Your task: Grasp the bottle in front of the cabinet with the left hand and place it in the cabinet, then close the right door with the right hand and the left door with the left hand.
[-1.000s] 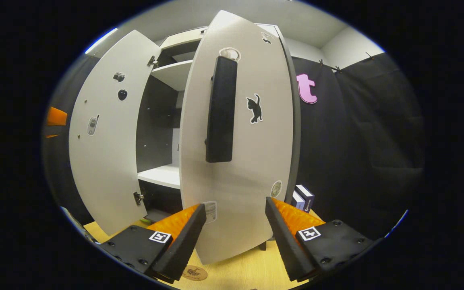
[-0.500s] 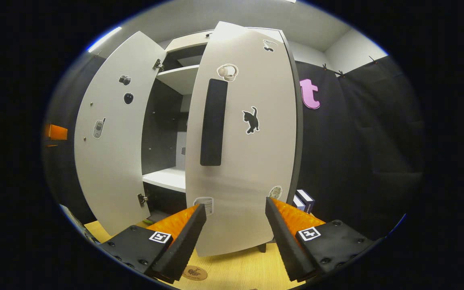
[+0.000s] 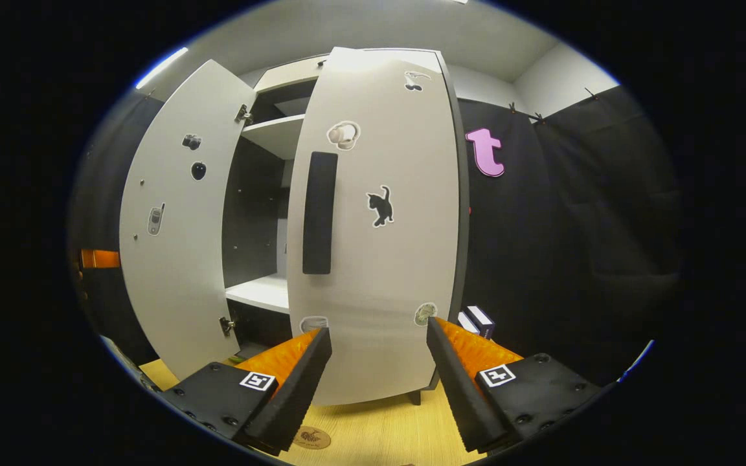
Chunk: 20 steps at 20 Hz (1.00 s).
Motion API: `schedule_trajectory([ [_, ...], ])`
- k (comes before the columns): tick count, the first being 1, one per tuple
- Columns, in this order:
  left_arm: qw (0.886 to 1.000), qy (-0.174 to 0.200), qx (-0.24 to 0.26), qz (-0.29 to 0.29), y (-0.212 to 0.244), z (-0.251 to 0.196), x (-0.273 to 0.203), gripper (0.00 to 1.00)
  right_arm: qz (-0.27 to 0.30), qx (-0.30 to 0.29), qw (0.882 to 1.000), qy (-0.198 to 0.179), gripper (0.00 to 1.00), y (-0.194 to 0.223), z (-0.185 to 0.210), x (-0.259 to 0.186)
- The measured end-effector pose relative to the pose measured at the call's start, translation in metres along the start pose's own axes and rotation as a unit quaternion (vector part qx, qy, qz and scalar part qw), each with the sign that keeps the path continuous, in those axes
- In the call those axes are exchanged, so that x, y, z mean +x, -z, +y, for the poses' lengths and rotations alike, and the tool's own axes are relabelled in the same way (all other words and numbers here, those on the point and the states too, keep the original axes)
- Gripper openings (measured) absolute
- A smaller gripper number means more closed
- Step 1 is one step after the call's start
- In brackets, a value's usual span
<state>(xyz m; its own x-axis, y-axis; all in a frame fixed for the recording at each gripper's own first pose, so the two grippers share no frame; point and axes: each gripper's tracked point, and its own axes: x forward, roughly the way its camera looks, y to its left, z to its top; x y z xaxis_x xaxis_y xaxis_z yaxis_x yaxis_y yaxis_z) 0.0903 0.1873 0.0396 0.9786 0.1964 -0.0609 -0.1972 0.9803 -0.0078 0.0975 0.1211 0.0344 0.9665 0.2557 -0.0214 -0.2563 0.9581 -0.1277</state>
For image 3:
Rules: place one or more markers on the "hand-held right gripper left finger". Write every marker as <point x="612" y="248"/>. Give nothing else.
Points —
<point x="302" y="395"/>

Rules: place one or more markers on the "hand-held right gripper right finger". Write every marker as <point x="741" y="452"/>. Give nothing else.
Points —
<point x="457" y="395"/>

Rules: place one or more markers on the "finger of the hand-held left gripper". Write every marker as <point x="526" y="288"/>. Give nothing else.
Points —
<point x="100" y="259"/>

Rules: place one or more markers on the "white cabinet door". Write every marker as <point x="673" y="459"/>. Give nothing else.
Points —
<point x="172" y="278"/>
<point x="386" y="272"/>

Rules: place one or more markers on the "round wooden coaster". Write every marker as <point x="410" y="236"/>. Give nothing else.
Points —
<point x="313" y="438"/>

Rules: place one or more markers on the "small white box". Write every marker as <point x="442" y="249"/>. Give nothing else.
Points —
<point x="465" y="322"/>

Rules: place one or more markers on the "dark box with white top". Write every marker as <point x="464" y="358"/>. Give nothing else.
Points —
<point x="483" y="321"/>

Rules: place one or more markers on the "metal door hinge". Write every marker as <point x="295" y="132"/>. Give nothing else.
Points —
<point x="226" y="325"/>
<point x="244" y="115"/>

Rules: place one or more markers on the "white cabinet shelf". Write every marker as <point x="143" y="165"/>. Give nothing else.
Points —
<point x="276" y="134"/>
<point x="263" y="292"/>

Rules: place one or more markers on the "white and grey cabinet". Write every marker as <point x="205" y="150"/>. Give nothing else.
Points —
<point x="250" y="213"/>

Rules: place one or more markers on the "ceiling light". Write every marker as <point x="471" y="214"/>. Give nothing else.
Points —
<point x="160" y="68"/>

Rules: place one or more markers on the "white drawer front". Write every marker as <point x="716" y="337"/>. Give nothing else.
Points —
<point x="282" y="76"/>

